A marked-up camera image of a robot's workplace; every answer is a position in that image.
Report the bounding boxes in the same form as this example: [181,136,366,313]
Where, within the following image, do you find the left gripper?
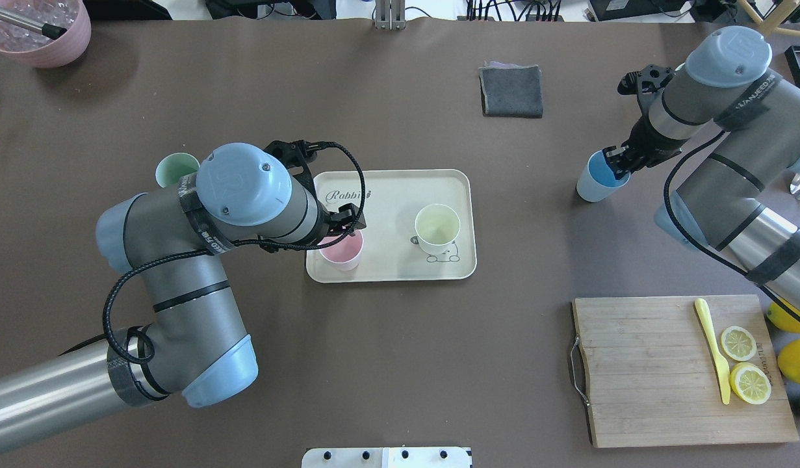
[318,203,367,244]

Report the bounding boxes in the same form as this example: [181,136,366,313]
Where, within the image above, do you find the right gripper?
[602,116,683,179]

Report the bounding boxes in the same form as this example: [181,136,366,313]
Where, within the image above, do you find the blue plastic cup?
[576,150,631,203]

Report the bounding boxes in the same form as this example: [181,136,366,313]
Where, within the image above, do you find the pink plastic cup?
[318,230,364,270]

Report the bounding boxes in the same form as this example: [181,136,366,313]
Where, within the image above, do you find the cream plastic cup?
[414,203,460,255]

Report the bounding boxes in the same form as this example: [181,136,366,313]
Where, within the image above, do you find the green plastic cup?
[154,152,200,189]

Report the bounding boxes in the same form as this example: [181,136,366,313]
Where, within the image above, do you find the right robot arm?
[600,25,800,323]

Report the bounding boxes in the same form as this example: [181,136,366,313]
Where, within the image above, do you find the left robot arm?
[0,141,366,455]

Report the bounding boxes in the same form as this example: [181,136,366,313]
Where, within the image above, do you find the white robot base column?
[301,445,473,467]

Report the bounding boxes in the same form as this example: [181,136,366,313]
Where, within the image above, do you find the cream serving tray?
[305,169,477,283]

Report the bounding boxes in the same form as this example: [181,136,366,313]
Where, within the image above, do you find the dark grey cloth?
[479,62,543,118]

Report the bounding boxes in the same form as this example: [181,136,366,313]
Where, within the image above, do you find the wooden cutting board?
[572,295,799,449]

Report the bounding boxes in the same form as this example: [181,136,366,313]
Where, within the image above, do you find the lemon half slice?
[729,362,771,405]
[719,326,757,362]

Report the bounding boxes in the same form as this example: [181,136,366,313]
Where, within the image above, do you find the whole yellow lemon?
[766,302,800,334]
[777,339,800,384]

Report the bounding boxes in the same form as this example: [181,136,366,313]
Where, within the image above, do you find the yellow plastic knife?
[693,297,732,405]

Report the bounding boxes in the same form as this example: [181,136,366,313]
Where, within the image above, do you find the pink bowl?
[0,1,92,68]

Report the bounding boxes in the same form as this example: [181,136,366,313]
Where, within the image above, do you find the metal muddler black tip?
[0,6,68,40]

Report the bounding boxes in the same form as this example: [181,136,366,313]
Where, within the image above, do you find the clear ice cubes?
[0,1,81,51]

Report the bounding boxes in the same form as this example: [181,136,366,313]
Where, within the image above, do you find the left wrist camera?
[263,140,328,194]

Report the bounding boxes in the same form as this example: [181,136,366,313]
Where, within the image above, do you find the aluminium frame post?
[373,0,406,31]

